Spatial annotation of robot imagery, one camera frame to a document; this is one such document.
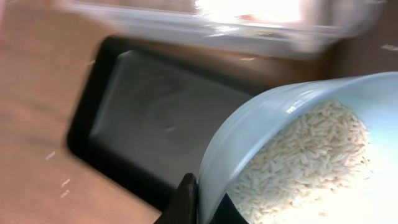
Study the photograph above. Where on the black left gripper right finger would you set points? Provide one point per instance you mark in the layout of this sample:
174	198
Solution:
227	213

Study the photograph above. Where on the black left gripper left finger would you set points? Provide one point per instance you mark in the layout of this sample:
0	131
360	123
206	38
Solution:
182	208

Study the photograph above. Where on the pile of rice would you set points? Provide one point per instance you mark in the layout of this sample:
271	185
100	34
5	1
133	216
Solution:
320	168

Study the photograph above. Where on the white tissue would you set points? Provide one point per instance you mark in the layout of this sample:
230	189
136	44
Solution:
277	11

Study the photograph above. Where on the black waste tray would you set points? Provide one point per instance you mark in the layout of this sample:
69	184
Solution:
145	118

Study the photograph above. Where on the clear plastic bin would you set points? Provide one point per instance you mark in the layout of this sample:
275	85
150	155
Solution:
178	22

